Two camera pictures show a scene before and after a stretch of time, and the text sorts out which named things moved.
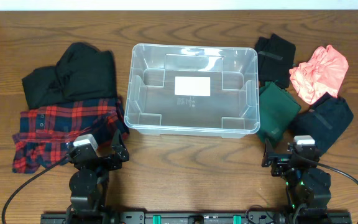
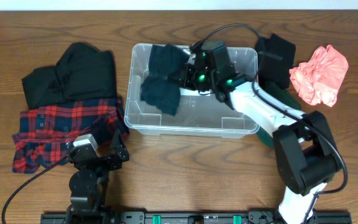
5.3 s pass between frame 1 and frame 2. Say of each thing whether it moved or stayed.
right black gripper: moved
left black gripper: stayed
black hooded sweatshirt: stayed
